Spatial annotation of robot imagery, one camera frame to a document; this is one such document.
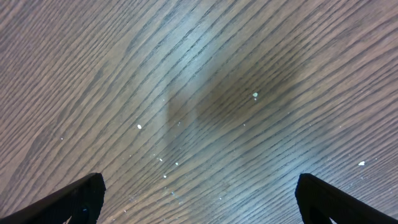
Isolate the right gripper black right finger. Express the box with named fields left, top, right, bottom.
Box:
left=295, top=173, right=397, bottom=224

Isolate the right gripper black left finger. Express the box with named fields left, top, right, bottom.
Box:
left=1, top=173, right=106, bottom=224

